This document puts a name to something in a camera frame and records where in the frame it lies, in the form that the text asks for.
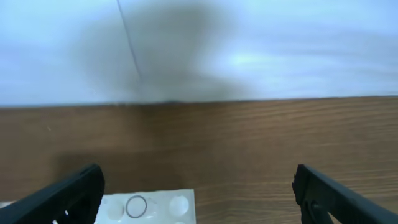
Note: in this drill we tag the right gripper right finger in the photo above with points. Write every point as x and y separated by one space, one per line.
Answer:
326 199

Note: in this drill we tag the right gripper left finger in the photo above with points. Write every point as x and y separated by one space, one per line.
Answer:
68 199

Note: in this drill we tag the clear test tube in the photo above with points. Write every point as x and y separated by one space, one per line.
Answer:
136 207

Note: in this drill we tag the white test tube rack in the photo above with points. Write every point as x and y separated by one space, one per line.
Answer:
161 199

